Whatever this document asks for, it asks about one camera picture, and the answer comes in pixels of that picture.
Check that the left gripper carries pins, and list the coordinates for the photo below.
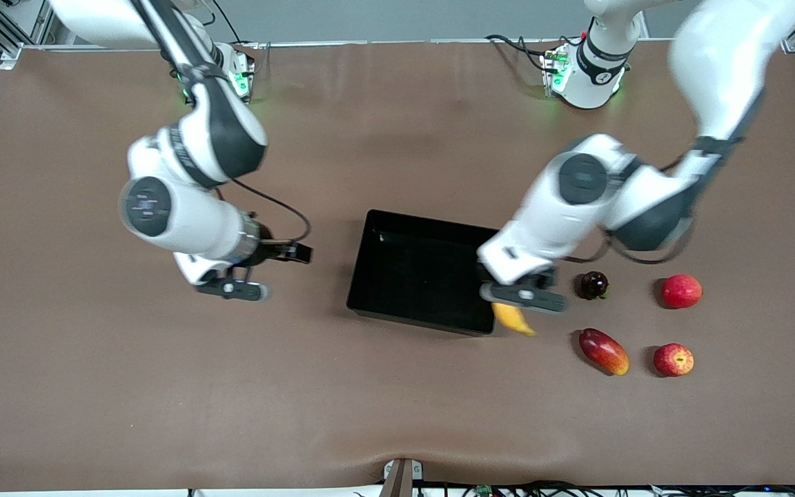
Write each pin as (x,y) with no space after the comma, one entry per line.
(545,280)

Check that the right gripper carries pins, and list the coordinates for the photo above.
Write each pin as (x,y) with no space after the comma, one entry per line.
(268,252)

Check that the yellow banana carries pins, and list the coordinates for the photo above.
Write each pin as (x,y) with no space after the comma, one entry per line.
(515,321)

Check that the black rectangular plastic tray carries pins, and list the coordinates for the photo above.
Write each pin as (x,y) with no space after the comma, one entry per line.
(411,276)

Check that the red yellow speckled apple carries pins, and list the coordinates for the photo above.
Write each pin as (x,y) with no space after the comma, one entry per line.
(673,360)

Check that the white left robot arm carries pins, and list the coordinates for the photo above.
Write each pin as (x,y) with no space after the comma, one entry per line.
(542,214)

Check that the dark purple plum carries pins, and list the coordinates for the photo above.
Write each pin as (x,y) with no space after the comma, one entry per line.
(594,284)

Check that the red yellow mango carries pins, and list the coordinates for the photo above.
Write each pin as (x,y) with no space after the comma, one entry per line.
(603,351)

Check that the plain red apple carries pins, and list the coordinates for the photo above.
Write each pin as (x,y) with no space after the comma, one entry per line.
(682,291)

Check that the small green circuit board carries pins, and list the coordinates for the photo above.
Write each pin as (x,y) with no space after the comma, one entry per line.
(484,491)

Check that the grey camera stand bracket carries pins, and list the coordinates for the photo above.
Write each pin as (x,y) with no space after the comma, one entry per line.
(401,480)

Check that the aluminium frame struts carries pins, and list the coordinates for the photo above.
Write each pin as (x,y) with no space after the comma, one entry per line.
(28,27)

